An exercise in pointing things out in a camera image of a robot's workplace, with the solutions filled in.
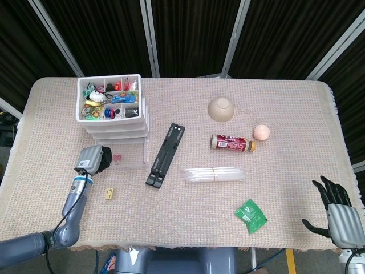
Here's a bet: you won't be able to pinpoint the beige woven tablecloth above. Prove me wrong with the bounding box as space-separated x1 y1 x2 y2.
0 76 365 255

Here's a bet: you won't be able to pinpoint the blue plastic trinket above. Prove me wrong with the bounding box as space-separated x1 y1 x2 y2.
111 94 136 104

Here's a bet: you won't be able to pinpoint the small white figure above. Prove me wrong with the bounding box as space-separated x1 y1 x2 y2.
90 90 107 103

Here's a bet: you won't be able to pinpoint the colourful candy packets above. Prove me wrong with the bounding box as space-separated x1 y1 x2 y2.
81 104 103 120

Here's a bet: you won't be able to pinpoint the peach coloured ball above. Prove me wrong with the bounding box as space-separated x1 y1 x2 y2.
253 124 270 141

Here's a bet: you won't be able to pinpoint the red label drink bottle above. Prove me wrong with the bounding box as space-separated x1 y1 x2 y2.
210 134 257 153

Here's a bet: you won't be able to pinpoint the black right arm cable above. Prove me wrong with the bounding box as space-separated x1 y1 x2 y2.
343 248 359 274

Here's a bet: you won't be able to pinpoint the grey metal screen post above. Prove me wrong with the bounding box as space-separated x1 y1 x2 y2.
220 0 252 79
304 10 365 81
0 96 24 120
139 0 161 78
27 0 84 77

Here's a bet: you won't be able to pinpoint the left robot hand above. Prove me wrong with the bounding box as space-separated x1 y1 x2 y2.
74 144 114 175

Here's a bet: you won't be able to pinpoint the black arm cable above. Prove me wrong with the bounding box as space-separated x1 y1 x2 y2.
44 168 90 274
343 248 359 274

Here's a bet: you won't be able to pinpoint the white drawer organizer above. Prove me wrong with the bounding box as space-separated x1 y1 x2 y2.
76 74 151 166

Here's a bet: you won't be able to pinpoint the beige upturned bowl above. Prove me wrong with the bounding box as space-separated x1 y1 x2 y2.
207 96 236 123

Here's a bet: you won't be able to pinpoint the bundle of clear straws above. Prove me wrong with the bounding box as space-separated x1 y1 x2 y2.
182 166 246 184

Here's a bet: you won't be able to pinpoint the black folding laptop stand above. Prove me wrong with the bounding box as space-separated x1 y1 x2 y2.
145 122 186 189

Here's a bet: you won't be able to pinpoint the blue printed package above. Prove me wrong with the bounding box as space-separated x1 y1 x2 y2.
100 252 117 274

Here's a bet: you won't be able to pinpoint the green foil packet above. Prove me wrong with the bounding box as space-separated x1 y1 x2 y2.
234 198 268 235

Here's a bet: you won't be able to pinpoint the black pleated curtain panel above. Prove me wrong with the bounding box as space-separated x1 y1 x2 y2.
318 28 365 166
228 0 365 80
0 0 78 112
39 0 153 78
149 0 243 78

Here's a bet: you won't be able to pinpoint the clear plastic drawer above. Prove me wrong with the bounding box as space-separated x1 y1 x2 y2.
84 121 148 129
87 127 149 135
95 138 149 170

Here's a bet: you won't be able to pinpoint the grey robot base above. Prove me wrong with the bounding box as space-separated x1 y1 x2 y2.
113 245 238 274

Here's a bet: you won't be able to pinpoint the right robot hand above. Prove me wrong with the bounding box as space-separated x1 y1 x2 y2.
301 175 362 248

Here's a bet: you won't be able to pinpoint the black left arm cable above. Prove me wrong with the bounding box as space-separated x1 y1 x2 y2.
44 168 90 274

